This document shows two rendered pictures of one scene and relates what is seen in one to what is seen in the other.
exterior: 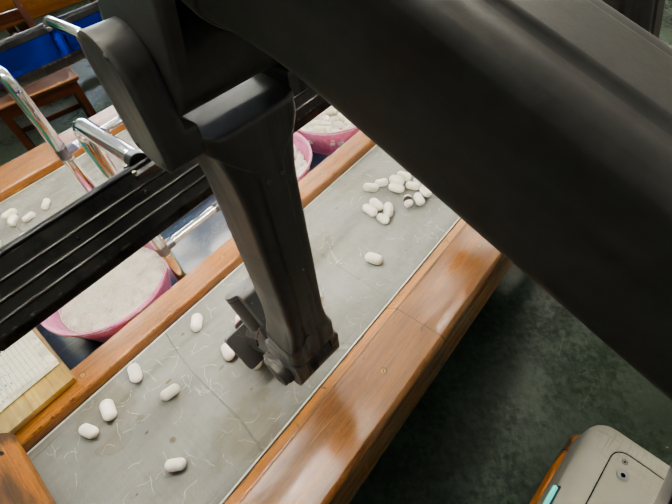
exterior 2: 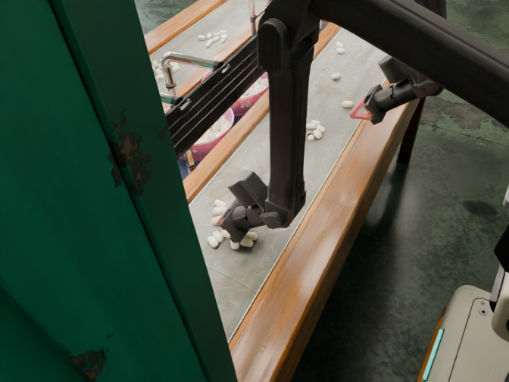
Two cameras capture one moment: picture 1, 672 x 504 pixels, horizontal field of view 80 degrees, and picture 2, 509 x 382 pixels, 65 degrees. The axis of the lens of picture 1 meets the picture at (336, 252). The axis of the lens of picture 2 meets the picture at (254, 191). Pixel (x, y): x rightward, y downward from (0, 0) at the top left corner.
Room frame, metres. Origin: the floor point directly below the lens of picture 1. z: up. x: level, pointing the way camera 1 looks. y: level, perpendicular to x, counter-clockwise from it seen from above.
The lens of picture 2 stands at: (-0.29, 0.25, 1.53)
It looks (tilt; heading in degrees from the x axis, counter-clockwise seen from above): 45 degrees down; 346
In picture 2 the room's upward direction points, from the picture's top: 6 degrees counter-clockwise
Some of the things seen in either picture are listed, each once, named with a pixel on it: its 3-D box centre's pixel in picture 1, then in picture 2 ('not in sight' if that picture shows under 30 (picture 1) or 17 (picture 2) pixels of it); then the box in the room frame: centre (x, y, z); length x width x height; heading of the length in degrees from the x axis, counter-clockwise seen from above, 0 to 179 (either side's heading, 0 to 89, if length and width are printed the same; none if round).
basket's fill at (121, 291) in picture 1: (117, 291); not in sight; (0.54, 0.47, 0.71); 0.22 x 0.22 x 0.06
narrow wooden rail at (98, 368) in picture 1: (352, 164); (261, 119); (0.83, -0.08, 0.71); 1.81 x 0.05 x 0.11; 133
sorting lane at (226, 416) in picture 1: (411, 183); (308, 126); (0.71, -0.20, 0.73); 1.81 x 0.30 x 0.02; 133
